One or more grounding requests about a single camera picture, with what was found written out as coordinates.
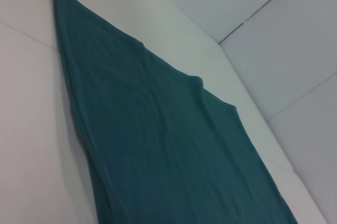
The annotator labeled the teal t-shirt with FREE print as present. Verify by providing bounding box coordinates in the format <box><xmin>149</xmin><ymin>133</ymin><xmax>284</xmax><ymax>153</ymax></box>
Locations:
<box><xmin>53</xmin><ymin>0</ymin><xmax>300</xmax><ymax>224</ymax></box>

